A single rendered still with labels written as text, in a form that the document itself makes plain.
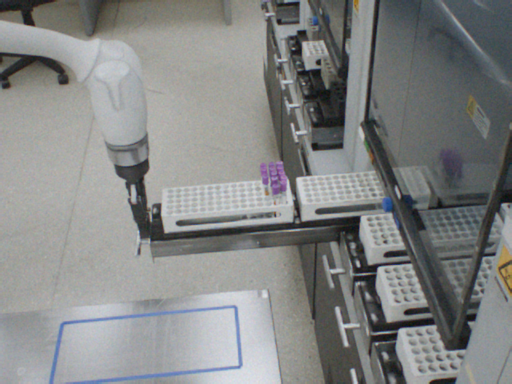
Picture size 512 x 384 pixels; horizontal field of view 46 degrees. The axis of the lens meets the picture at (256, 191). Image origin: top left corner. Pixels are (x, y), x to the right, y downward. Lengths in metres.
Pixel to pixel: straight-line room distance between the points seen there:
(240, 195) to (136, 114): 0.33
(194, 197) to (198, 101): 2.07
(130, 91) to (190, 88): 2.38
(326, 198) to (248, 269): 1.06
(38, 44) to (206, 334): 0.65
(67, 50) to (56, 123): 2.14
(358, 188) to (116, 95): 0.59
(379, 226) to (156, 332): 0.52
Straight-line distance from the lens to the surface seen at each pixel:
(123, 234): 2.62
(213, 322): 1.19
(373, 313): 1.21
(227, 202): 1.37
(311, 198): 1.37
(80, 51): 1.32
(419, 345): 1.12
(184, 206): 1.38
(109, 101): 1.18
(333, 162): 1.69
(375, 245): 1.27
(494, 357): 0.89
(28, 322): 1.28
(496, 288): 0.84
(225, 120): 3.24
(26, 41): 1.26
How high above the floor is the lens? 1.75
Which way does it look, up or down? 40 degrees down
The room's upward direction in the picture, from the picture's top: 3 degrees counter-clockwise
